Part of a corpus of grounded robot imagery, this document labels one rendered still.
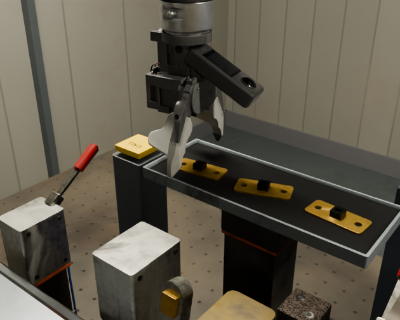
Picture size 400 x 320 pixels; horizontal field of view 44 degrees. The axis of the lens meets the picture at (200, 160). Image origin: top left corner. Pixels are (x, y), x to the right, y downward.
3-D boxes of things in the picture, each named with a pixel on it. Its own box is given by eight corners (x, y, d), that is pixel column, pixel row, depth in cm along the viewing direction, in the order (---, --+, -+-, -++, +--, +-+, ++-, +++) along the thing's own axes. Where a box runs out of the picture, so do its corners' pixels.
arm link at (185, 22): (223, -3, 70) (193, 6, 63) (223, 30, 72) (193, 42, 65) (178, -8, 73) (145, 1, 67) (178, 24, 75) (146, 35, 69)
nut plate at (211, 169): (171, 168, 80) (171, 161, 79) (183, 159, 83) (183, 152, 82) (217, 181, 76) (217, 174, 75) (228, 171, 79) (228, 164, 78)
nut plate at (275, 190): (232, 191, 73) (232, 184, 73) (239, 179, 77) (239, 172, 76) (289, 200, 71) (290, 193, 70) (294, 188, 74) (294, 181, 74)
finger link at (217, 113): (200, 120, 88) (184, 89, 80) (231, 127, 85) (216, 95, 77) (193, 135, 87) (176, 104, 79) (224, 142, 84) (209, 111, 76)
